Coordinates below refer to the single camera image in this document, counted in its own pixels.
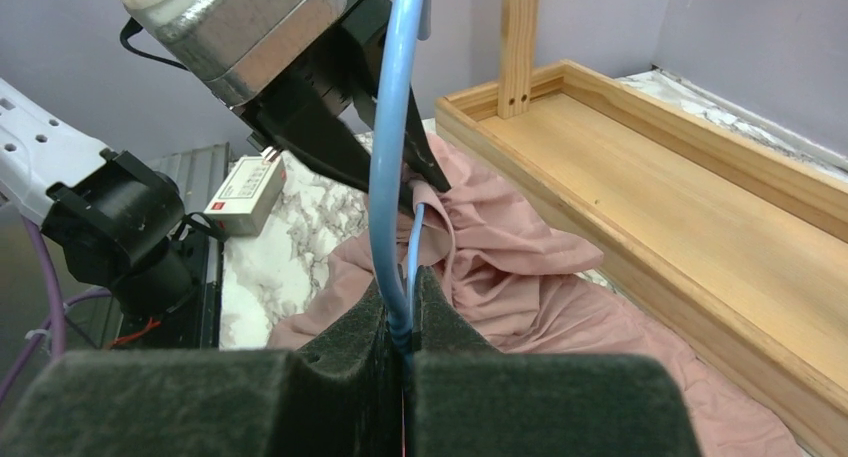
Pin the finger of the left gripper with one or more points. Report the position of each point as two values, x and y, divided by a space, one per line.
327 148
417 152

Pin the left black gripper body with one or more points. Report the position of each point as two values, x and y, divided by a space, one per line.
317 84

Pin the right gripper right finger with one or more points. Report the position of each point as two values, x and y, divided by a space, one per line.
466 398

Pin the small white box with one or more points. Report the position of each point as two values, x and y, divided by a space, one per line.
244 201

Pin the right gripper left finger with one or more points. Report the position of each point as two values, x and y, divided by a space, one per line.
339 395

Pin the blue wire hanger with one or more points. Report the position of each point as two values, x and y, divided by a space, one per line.
408 23

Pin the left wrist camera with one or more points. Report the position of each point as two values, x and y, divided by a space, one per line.
236 47

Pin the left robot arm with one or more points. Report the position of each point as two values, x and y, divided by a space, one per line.
107 210

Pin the wooden clothes rack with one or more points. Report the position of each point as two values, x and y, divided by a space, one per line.
738 249

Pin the pink pleated skirt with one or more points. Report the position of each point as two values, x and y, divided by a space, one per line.
513 278

